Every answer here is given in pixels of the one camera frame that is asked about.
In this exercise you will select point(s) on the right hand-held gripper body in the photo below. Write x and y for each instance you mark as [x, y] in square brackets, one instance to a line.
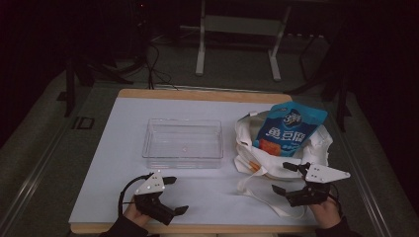
[316, 187]

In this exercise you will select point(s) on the white metal stand frame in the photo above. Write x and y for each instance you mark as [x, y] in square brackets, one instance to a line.
[242, 25]

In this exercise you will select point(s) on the white cloth tote bag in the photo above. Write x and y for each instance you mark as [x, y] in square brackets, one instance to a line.
[260, 158]

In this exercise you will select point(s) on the clear plastic box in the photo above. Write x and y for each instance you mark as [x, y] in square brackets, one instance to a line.
[183, 144]

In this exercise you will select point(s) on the black tripod stand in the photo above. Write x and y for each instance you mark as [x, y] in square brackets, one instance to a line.
[341, 92]
[70, 85]

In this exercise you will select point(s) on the white table mat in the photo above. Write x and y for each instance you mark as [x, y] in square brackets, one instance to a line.
[125, 138]

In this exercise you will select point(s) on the black floor socket plate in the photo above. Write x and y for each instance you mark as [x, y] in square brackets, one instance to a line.
[83, 122]

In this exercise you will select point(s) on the blue snack packet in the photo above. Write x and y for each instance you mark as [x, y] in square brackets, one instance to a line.
[290, 130]

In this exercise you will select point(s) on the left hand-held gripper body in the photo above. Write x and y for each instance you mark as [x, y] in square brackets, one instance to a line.
[152, 201]

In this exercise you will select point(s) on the person's left hand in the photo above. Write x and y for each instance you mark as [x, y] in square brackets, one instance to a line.
[134, 214]

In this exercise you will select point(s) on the person's right hand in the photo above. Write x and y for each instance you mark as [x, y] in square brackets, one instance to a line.
[326, 212]

